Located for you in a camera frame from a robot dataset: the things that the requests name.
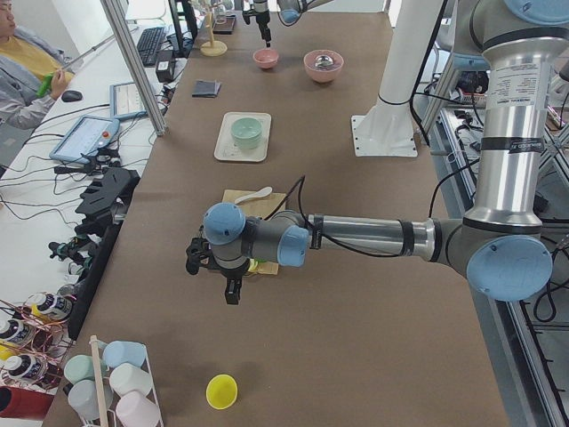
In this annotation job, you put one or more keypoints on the aluminium frame post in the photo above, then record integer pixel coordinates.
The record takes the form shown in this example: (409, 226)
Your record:
(114, 13)

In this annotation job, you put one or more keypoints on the yellow plastic cup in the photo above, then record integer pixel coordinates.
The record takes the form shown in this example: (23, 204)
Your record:
(221, 392)

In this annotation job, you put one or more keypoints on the green lime toy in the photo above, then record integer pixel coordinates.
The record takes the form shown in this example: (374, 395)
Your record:
(254, 265)

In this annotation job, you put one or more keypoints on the light blue cup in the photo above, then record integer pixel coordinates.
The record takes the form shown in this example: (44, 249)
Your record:
(118, 352)

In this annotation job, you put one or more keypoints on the white ceramic spoon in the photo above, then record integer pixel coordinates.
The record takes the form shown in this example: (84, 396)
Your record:
(261, 193)

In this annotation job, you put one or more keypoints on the black keyboard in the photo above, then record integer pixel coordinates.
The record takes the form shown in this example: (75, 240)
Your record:
(149, 44)

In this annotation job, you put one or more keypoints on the pink cup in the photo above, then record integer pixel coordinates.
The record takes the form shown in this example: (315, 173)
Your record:
(136, 410)

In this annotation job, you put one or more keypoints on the mint green cup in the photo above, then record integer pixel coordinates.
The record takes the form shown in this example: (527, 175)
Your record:
(79, 368)

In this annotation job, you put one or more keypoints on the green stacked bowls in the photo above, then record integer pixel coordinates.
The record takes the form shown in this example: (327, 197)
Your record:
(246, 132)

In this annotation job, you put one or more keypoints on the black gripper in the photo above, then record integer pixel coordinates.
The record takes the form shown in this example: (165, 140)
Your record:
(263, 14)
(230, 274)

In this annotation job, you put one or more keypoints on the grey cup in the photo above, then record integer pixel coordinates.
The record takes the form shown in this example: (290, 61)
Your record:
(83, 399)

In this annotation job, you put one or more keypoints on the metal ice scoop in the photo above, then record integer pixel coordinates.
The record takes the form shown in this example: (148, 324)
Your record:
(324, 62)

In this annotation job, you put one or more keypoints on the blue teach pendant tablet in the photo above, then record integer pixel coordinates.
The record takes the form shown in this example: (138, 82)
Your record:
(87, 136)

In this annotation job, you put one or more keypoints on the seated person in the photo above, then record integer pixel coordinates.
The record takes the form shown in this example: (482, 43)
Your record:
(32, 74)

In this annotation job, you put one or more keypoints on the wooden cutting board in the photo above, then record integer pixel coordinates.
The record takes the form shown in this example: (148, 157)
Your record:
(259, 208)

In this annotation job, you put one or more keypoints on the wooden mug tree stand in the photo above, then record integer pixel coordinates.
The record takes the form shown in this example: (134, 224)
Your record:
(212, 47)

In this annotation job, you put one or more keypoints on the white rectangular tray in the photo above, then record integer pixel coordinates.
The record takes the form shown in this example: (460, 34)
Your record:
(226, 150)

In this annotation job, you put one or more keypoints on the black tool stand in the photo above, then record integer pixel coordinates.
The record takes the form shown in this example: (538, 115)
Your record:
(99, 210)

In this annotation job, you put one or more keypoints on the black computer mouse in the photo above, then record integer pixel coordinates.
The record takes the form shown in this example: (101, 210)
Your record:
(71, 96)

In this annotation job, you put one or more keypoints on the large pink ice bowl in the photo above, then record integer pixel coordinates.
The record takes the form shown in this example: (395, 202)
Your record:
(322, 76)

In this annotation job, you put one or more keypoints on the small pink bowl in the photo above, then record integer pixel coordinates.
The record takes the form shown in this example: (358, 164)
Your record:
(266, 58)

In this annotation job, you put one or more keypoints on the white cup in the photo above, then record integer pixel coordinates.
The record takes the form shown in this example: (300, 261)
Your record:
(127, 377)

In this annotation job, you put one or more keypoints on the grey folded cloth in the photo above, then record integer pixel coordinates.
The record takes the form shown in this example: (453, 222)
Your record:
(206, 89)

